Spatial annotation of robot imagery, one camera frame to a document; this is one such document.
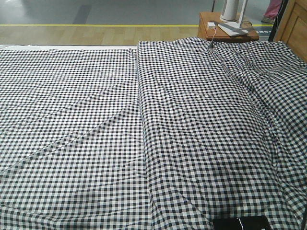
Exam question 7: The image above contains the white cylindrical humidifier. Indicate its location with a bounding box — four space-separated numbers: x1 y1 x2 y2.
220 0 239 22

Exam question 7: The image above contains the small white charger box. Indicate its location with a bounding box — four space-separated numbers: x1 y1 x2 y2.
207 22 215 29

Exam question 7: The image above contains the white desk lamp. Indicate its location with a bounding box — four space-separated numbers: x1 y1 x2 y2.
218 0 248 36

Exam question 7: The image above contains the wooden headboard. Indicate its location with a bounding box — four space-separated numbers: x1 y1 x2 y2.
274 0 307 61

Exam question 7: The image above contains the black smartphone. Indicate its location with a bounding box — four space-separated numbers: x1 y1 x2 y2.
239 216 272 230

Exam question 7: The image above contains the wooden bedside table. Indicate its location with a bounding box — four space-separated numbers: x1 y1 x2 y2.
198 11 260 43

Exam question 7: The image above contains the person in pink trousers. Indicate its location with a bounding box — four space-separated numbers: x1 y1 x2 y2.
261 0 282 24

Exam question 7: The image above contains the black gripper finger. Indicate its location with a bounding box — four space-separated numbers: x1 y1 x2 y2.
213 218 242 230

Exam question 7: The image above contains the black white checkered quilt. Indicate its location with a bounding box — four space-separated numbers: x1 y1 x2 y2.
136 37 307 230

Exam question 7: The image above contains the black white checkered bed sheet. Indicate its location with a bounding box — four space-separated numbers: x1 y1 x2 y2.
0 49 152 230

